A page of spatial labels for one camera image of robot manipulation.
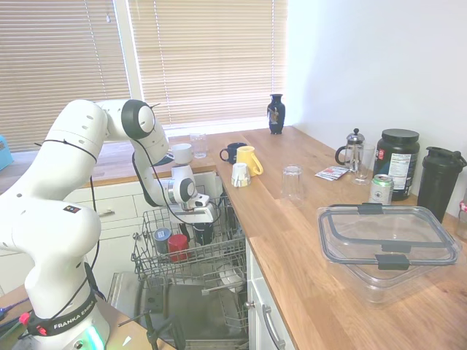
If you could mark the silver cabinet knob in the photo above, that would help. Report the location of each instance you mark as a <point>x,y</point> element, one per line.
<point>250,304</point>

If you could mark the white patterned mug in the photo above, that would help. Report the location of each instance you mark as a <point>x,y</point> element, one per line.
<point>241,175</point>

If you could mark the yellow mug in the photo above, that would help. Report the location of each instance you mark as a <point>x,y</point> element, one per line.
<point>245,158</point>

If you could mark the wide beige window blind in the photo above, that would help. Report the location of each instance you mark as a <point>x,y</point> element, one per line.
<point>219,65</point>

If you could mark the black shaker bottle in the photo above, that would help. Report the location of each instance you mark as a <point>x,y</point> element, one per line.
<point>438,186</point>

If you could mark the white green drink can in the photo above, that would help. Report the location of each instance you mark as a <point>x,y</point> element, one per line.
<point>381,189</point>

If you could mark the plain white mug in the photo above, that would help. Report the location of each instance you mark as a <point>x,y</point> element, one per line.
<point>182,153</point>

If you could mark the dark blue painted vase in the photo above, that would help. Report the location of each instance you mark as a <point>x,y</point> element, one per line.
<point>276,116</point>

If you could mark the light blue box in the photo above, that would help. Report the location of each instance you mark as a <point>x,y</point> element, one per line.
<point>4,153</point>

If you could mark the red mug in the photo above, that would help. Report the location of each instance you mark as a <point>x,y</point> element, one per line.
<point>178,248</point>

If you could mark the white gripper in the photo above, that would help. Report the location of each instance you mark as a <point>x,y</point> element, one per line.
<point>198,216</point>

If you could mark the black protein powder tub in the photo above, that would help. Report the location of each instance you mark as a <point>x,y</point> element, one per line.
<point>399,156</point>

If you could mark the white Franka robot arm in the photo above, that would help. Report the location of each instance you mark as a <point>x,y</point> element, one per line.
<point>54,226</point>

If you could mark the clear ribbed glass tumbler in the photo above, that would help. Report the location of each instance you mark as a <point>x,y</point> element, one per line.
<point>292,186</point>

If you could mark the small clear glass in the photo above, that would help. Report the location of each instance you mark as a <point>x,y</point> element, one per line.
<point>198,146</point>

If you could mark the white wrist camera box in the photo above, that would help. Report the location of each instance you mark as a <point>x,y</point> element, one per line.
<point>201,200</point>

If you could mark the navy mug with print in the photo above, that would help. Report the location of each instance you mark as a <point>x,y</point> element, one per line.
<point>230,152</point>

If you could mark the dark blue mug white rim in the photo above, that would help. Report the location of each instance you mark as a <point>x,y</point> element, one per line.
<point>198,240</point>

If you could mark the narrow beige window blind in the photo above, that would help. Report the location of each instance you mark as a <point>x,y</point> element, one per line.
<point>54,54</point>

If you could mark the steel dishwasher door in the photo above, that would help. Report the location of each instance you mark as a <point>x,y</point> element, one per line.
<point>189,306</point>

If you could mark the red white sachet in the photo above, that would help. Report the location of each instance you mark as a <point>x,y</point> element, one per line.
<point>339,170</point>
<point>325,175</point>

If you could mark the tall clear drinking glass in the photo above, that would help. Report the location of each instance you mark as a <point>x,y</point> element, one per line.
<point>364,164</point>

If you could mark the grey mug with label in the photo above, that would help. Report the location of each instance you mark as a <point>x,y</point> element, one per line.
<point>161,240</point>

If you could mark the clear plastic storage container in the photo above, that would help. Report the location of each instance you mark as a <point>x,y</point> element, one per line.
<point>386,233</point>

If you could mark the glass french press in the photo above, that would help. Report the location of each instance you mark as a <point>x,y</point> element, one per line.
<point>352,153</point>

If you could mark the white bowl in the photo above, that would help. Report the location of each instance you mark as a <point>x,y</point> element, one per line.
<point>230,279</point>

